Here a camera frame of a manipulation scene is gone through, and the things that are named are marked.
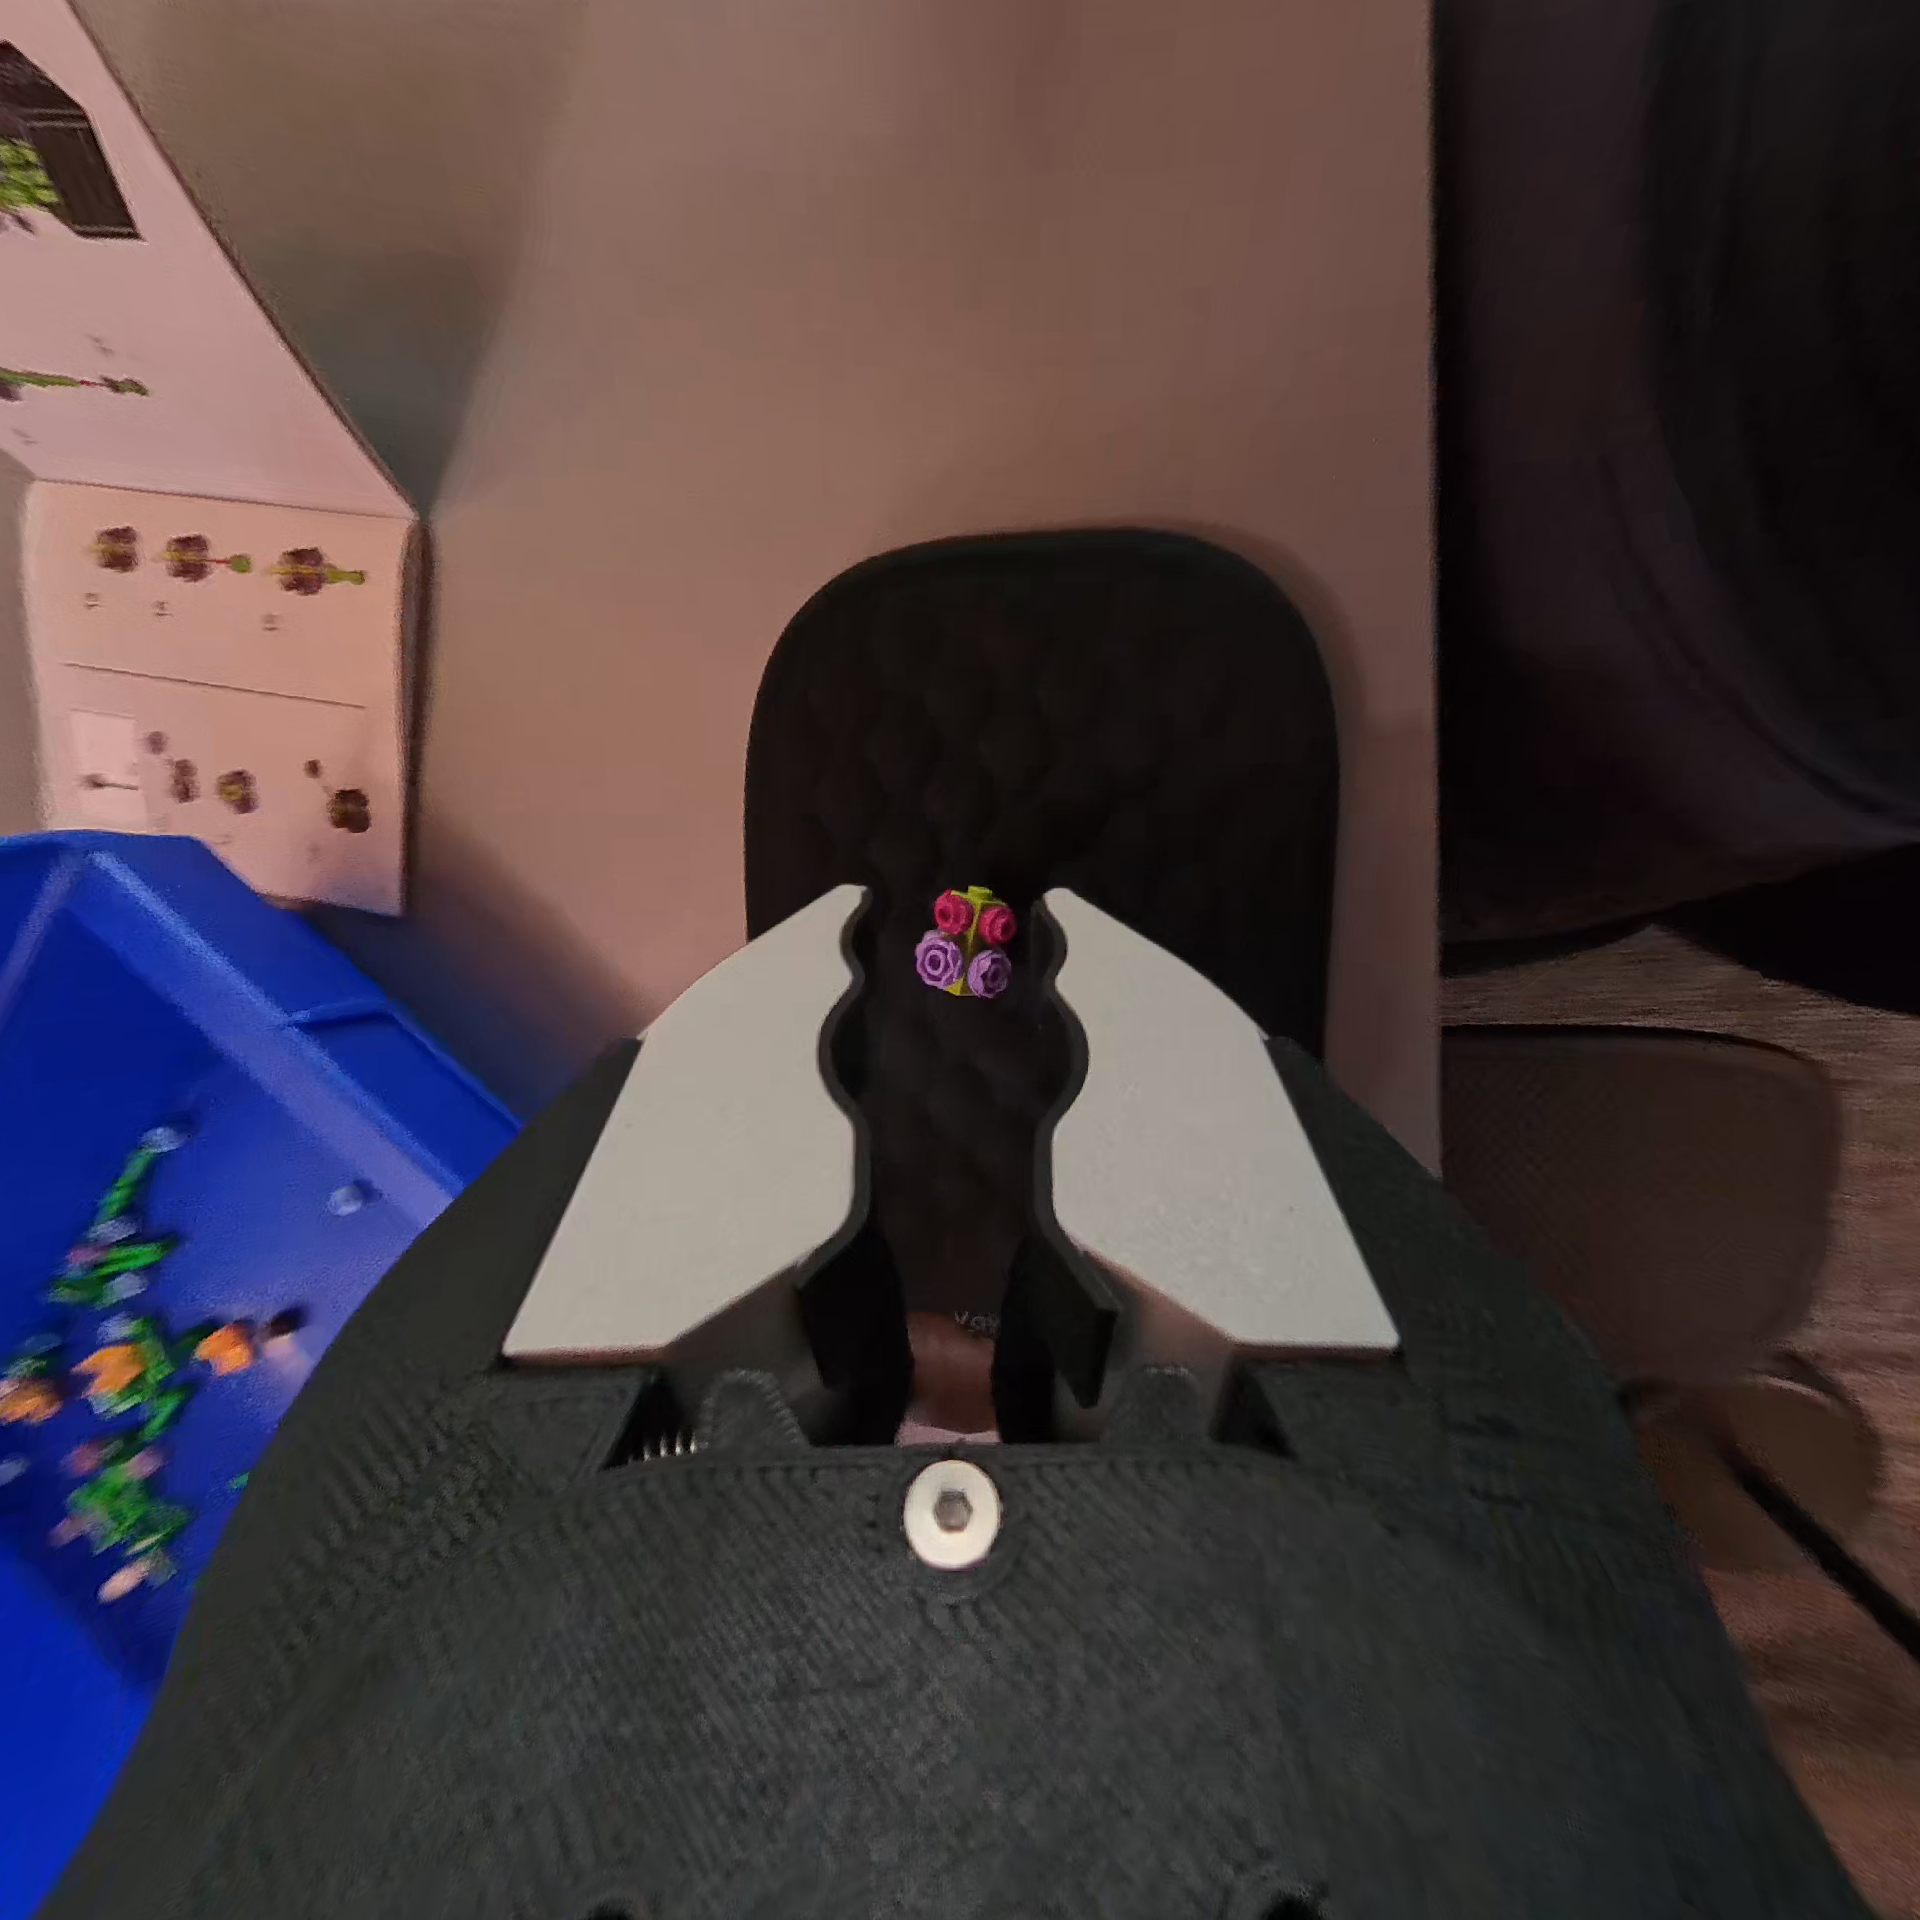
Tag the blue storage bin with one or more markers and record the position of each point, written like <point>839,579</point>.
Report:
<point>270,1081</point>

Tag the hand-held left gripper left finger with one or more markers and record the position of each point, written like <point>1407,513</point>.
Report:
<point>690,1186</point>

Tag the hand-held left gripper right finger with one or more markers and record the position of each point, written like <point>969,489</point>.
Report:
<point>1217,1186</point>

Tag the grey desk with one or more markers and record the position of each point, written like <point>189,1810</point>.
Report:
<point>902,300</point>

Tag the pile of toy brick pieces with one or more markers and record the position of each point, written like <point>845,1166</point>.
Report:
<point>122,1382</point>

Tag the instruction booklet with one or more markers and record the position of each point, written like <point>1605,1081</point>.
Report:
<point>182,602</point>

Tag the black wrist rest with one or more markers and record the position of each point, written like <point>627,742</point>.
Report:
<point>1035,721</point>

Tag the lime cube brick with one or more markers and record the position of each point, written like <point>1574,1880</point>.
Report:
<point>968,942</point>

